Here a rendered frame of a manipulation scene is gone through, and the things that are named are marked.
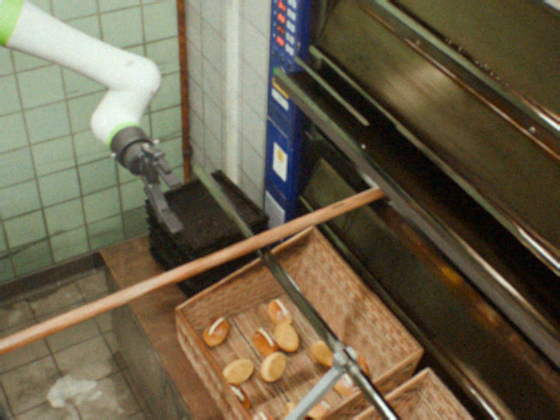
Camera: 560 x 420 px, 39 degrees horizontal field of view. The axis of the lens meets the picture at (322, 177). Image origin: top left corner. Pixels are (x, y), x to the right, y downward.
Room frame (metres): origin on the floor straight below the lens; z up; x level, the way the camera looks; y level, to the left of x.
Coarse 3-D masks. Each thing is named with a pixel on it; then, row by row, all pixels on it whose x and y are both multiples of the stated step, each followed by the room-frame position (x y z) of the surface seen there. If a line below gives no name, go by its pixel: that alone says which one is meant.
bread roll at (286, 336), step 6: (282, 324) 1.55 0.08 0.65; (276, 330) 1.54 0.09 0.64; (282, 330) 1.54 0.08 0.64; (288, 330) 1.53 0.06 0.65; (294, 330) 1.54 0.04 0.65; (276, 336) 1.52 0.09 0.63; (282, 336) 1.52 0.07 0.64; (288, 336) 1.51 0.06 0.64; (294, 336) 1.51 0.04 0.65; (282, 342) 1.50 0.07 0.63; (288, 342) 1.49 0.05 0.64; (294, 342) 1.49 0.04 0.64; (282, 348) 1.49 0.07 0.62; (288, 348) 1.48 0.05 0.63; (294, 348) 1.48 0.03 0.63
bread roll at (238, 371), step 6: (240, 360) 1.40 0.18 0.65; (246, 360) 1.41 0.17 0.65; (228, 366) 1.38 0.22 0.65; (234, 366) 1.38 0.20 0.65; (240, 366) 1.39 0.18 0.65; (246, 366) 1.39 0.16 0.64; (252, 366) 1.40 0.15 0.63; (228, 372) 1.36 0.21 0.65; (234, 372) 1.37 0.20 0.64; (240, 372) 1.38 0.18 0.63; (246, 372) 1.38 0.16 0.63; (228, 378) 1.35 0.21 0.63; (234, 378) 1.36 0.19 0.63; (240, 378) 1.36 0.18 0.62; (246, 378) 1.37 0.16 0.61
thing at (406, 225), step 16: (320, 144) 1.81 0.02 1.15; (336, 160) 1.74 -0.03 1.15; (352, 176) 1.67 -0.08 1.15; (384, 208) 1.55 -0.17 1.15; (400, 224) 1.50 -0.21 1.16; (416, 240) 1.44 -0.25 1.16; (432, 256) 1.39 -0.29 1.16; (448, 272) 1.34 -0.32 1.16; (464, 288) 1.29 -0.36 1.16; (480, 304) 1.25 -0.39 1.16; (496, 320) 1.20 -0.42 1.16; (512, 336) 1.16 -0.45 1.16; (528, 352) 1.12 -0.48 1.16; (544, 368) 1.08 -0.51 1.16
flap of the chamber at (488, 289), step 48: (288, 96) 1.68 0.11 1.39; (336, 144) 1.50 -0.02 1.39; (384, 144) 1.50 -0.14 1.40; (384, 192) 1.34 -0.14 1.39; (432, 192) 1.34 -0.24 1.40; (432, 240) 1.20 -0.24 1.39; (480, 240) 1.20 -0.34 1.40; (480, 288) 1.08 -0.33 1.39; (528, 288) 1.08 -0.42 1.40; (528, 336) 0.97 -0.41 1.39
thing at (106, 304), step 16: (368, 192) 1.55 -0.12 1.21; (336, 208) 1.48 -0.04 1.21; (352, 208) 1.50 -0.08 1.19; (288, 224) 1.40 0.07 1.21; (304, 224) 1.41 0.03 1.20; (256, 240) 1.34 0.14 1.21; (272, 240) 1.35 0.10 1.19; (208, 256) 1.27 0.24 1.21; (224, 256) 1.28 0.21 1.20; (176, 272) 1.21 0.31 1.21; (192, 272) 1.22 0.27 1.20; (128, 288) 1.15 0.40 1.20; (144, 288) 1.16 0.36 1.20; (160, 288) 1.17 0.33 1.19; (96, 304) 1.10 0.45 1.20; (112, 304) 1.11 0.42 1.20; (64, 320) 1.05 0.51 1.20; (80, 320) 1.06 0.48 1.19; (16, 336) 0.99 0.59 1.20; (32, 336) 1.00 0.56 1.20; (0, 352) 0.96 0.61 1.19
